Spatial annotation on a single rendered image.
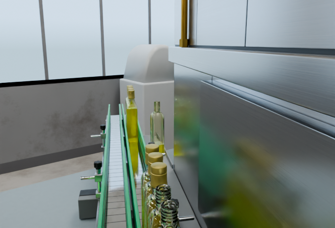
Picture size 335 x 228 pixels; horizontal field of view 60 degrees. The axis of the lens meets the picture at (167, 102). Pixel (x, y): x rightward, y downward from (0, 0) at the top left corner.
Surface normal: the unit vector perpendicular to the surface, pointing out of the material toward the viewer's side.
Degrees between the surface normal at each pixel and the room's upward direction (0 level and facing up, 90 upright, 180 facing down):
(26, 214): 0
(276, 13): 90
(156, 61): 90
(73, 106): 90
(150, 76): 90
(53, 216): 0
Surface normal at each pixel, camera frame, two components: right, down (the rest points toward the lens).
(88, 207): 0.18, 0.20
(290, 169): -0.98, 0.04
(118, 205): 0.00, -0.98
